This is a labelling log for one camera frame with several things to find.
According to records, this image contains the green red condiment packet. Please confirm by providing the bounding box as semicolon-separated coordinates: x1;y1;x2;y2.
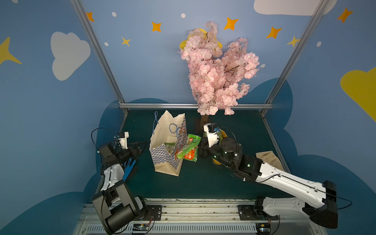
175;134;201;162

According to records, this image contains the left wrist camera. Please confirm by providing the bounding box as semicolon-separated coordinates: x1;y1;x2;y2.
118;132;129;149

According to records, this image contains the blue checkered paper bag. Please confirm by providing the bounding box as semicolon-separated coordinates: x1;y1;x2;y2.
149;111;188;176

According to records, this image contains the aluminium back frame rail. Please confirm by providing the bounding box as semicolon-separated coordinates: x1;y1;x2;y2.
118;103;273;110

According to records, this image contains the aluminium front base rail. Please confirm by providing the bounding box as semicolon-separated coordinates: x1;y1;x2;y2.
73;198;327;235

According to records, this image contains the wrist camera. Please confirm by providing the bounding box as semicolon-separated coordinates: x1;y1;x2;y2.
118;132;129;149
203;123;219;147

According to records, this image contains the yellow plastic tray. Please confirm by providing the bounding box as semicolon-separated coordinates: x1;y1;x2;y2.
210;127;228;165

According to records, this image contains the aluminium frame post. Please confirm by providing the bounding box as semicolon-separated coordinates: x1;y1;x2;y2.
70;0;128;116
260;0;337;117

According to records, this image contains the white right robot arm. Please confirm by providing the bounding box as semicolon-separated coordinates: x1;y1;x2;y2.
199;138;338;229

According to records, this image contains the beige work glove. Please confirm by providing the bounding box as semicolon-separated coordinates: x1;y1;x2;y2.
256;151;285;171

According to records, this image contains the blue work glove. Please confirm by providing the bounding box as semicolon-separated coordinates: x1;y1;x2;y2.
123;159;138;182

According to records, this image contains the right aluminium frame post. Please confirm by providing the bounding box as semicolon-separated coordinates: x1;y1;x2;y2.
260;0;337;117

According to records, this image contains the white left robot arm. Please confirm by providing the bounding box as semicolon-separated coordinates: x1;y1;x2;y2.
92;142;147;235

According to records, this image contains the pink blossom artificial tree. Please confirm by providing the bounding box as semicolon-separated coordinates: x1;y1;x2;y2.
179;21;260;118

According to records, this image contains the left aluminium frame post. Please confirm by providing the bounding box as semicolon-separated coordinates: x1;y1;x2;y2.
70;0;128;116

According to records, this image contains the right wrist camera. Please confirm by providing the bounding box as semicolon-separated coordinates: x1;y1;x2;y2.
203;123;219;147

